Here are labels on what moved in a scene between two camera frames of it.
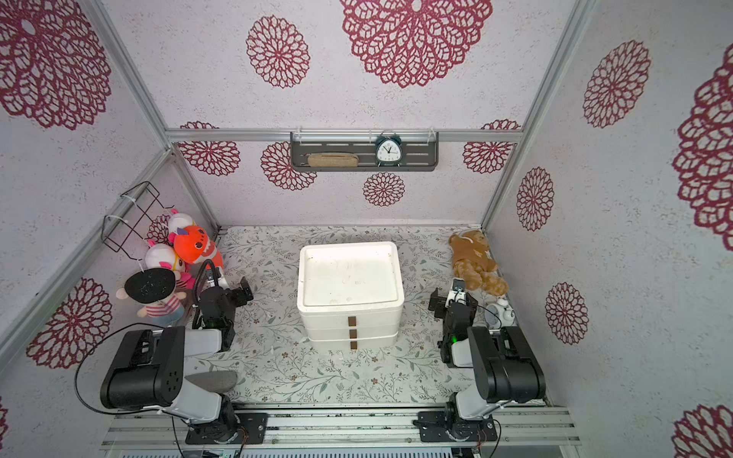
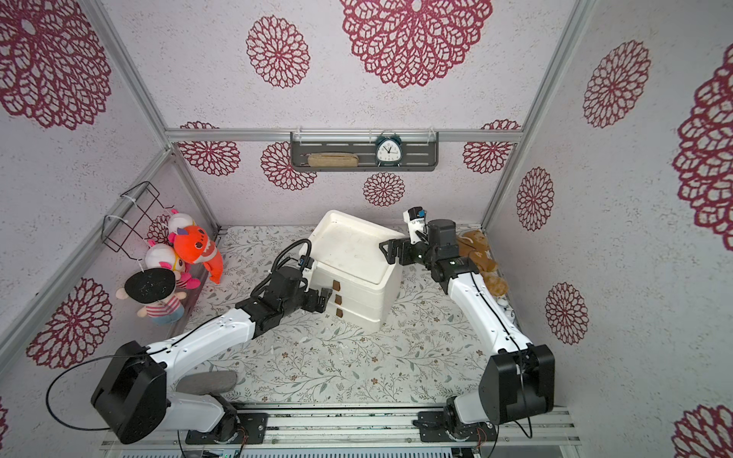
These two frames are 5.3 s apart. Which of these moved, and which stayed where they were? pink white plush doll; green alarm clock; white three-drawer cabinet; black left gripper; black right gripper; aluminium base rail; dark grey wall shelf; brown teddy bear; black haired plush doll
Moved: black right gripper; white three-drawer cabinet; black left gripper
Stayed: green alarm clock; dark grey wall shelf; pink white plush doll; black haired plush doll; brown teddy bear; aluminium base rail
